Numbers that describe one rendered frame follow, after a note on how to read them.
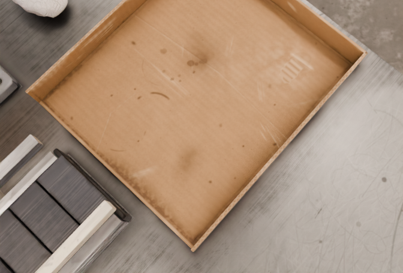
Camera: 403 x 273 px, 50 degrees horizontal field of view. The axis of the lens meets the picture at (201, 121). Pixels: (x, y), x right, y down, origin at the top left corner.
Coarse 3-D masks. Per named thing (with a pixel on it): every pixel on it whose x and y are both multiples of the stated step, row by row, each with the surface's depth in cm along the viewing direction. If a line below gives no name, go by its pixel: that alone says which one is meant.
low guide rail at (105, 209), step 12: (108, 204) 42; (96, 216) 41; (108, 216) 42; (84, 228) 41; (96, 228) 42; (72, 240) 41; (84, 240) 41; (60, 252) 40; (72, 252) 41; (48, 264) 40; (60, 264) 40
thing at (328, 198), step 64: (0, 0) 57; (0, 64) 55; (384, 64) 54; (0, 128) 52; (64, 128) 52; (320, 128) 52; (384, 128) 52; (128, 192) 50; (256, 192) 50; (320, 192) 50; (384, 192) 50; (128, 256) 48; (192, 256) 48; (256, 256) 48; (320, 256) 48; (384, 256) 48
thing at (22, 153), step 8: (32, 136) 39; (24, 144) 38; (32, 144) 38; (40, 144) 39; (16, 152) 38; (24, 152) 38; (32, 152) 39; (8, 160) 38; (16, 160) 38; (24, 160) 39; (0, 168) 38; (8, 168) 38; (16, 168) 38; (0, 176) 38; (8, 176) 38; (0, 184) 38
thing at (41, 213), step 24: (72, 168) 46; (24, 192) 45; (48, 192) 46; (72, 192) 45; (96, 192) 45; (0, 216) 45; (24, 216) 45; (48, 216) 45; (72, 216) 45; (0, 240) 44; (24, 240) 44; (48, 240) 44; (0, 264) 44; (24, 264) 44
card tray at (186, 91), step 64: (128, 0) 53; (192, 0) 56; (256, 0) 56; (64, 64) 51; (128, 64) 54; (192, 64) 54; (256, 64) 54; (320, 64) 54; (128, 128) 52; (192, 128) 52; (256, 128) 52; (192, 192) 50
